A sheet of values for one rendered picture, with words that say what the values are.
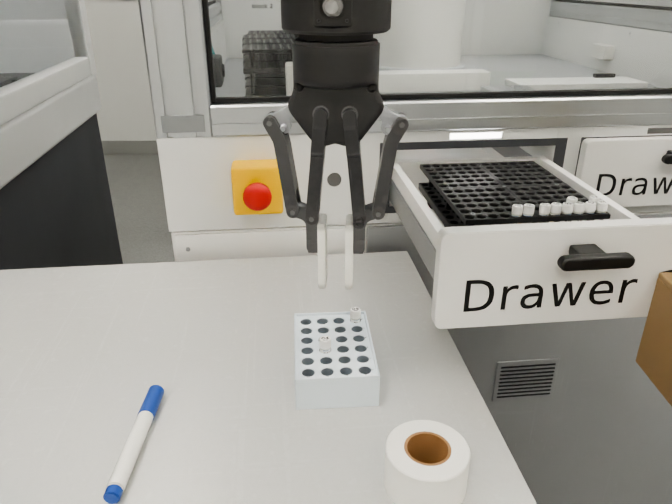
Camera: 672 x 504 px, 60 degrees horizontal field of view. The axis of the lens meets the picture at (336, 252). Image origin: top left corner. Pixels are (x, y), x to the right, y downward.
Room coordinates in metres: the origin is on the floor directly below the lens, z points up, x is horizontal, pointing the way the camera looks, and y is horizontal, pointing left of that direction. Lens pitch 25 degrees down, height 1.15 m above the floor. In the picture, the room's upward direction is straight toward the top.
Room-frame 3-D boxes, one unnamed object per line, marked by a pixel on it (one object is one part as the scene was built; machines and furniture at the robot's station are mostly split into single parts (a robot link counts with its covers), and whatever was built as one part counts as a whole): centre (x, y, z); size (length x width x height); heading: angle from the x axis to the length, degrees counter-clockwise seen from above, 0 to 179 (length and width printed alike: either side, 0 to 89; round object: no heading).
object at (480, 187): (0.74, -0.22, 0.87); 0.22 x 0.18 x 0.06; 6
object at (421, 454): (0.36, -0.08, 0.78); 0.07 x 0.07 x 0.04
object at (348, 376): (0.52, 0.00, 0.78); 0.12 x 0.08 x 0.04; 4
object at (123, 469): (0.41, 0.18, 0.77); 0.14 x 0.02 x 0.02; 0
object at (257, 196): (0.77, 0.11, 0.88); 0.04 x 0.03 x 0.04; 96
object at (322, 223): (0.52, 0.01, 0.91); 0.03 x 0.01 x 0.07; 177
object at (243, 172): (0.81, 0.11, 0.88); 0.07 x 0.05 x 0.07; 96
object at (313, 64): (0.52, 0.00, 1.06); 0.08 x 0.07 x 0.09; 87
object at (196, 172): (1.34, -0.20, 0.87); 1.02 x 0.95 x 0.14; 96
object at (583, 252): (0.51, -0.25, 0.91); 0.07 x 0.04 x 0.01; 96
